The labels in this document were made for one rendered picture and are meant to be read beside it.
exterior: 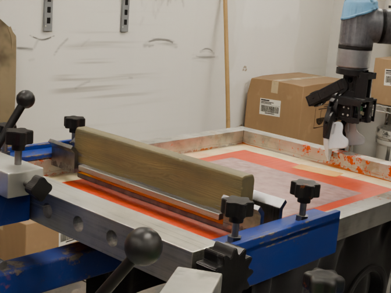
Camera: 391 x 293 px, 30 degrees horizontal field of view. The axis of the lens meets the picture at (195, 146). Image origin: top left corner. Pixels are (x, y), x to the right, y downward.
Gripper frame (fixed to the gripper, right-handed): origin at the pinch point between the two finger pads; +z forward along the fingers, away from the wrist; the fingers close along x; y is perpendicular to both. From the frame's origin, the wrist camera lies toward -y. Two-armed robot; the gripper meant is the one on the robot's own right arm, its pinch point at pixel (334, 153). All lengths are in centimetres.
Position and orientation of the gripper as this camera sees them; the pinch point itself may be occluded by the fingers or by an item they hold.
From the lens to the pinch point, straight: 171.0
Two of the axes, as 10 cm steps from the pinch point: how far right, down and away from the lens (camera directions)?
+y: 7.3, 2.0, -6.5
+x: 6.8, -1.1, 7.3
